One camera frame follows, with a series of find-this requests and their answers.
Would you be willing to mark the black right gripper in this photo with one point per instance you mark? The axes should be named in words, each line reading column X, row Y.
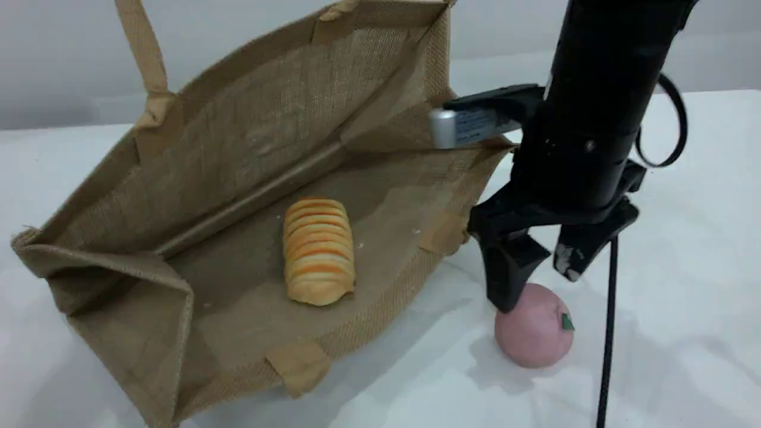
column 565, row 190

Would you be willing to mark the pink peach with green leaf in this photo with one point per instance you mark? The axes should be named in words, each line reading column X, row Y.
column 532, row 336

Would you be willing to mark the long ridged bread loaf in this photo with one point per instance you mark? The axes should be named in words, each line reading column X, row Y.
column 319, row 255

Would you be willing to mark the brown jute tote bag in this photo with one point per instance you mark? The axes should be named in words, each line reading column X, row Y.
column 238, row 148

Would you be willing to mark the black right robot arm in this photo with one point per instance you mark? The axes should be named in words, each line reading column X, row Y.
column 612, row 65

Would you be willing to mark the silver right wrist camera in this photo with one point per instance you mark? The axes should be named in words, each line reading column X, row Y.
column 469, row 125

